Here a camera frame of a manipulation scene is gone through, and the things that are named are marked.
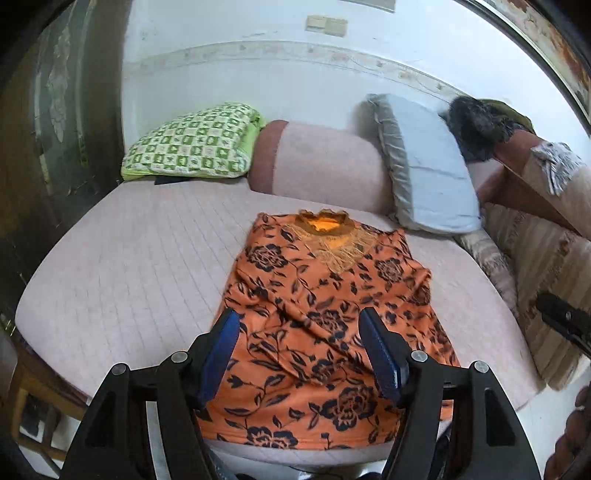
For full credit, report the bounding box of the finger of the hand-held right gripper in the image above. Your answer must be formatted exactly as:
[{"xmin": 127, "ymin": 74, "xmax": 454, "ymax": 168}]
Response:
[{"xmin": 534, "ymin": 292, "xmax": 591, "ymax": 358}]

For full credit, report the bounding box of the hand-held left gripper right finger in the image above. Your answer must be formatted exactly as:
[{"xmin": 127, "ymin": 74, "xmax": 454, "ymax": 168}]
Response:
[{"xmin": 359, "ymin": 307, "xmax": 542, "ymax": 480}]

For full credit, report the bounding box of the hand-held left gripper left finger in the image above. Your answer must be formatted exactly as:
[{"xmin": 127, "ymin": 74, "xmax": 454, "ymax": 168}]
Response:
[{"xmin": 60, "ymin": 308, "xmax": 242, "ymax": 480}]

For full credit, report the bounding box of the orange floral top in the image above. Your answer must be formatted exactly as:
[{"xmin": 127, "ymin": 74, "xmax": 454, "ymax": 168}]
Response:
[{"xmin": 196, "ymin": 209, "xmax": 461, "ymax": 450}]

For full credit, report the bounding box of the beige striped blanket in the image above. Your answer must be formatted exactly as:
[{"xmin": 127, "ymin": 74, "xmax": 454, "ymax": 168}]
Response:
[{"xmin": 455, "ymin": 202, "xmax": 591, "ymax": 391}]

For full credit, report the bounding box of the pink bed mattress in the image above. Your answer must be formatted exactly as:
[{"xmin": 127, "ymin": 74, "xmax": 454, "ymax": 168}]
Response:
[{"xmin": 15, "ymin": 178, "xmax": 546, "ymax": 467}]

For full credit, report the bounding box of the brown and beige garment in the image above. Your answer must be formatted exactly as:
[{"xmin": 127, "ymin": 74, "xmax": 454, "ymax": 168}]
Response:
[{"xmin": 478, "ymin": 129, "xmax": 591, "ymax": 236}]

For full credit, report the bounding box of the light blue pillow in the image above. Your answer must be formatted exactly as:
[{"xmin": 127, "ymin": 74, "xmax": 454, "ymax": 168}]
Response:
[{"xmin": 366, "ymin": 93, "xmax": 484, "ymax": 235}]

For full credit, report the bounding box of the wooden stool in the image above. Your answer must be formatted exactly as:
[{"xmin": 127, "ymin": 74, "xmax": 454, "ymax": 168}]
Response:
[{"xmin": 0, "ymin": 330, "xmax": 90, "ymax": 476}]

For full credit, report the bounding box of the pink brown bolster pillow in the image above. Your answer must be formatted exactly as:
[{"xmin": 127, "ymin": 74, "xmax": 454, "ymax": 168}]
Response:
[{"xmin": 248, "ymin": 120, "xmax": 393, "ymax": 216}]

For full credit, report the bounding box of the green checkered pillow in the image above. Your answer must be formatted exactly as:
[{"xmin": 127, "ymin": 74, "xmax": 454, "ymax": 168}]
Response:
[{"xmin": 121, "ymin": 102, "xmax": 267, "ymax": 181}]

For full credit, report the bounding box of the black furry garment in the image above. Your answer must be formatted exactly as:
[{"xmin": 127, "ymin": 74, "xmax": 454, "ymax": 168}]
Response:
[{"xmin": 441, "ymin": 95, "xmax": 532, "ymax": 162}]

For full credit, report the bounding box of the dark wooden wardrobe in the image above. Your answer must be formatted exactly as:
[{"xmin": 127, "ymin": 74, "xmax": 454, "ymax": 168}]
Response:
[{"xmin": 0, "ymin": 0, "xmax": 132, "ymax": 324}]

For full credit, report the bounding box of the wall switch plate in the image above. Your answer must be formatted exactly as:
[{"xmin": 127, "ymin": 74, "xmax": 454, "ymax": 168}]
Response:
[{"xmin": 305, "ymin": 15, "xmax": 349, "ymax": 37}]

